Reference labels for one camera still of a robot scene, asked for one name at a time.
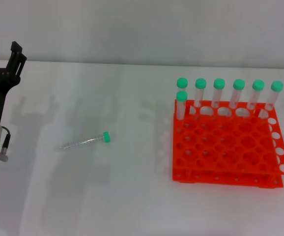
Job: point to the graduated test tube green cap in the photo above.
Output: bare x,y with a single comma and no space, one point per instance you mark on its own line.
88,141

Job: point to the clear test tube green cap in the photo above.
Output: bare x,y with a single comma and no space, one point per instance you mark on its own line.
238,84
276,86
181,97
258,85
218,84
182,82
200,84

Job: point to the orange test tube rack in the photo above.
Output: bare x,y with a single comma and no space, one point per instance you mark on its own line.
230,147

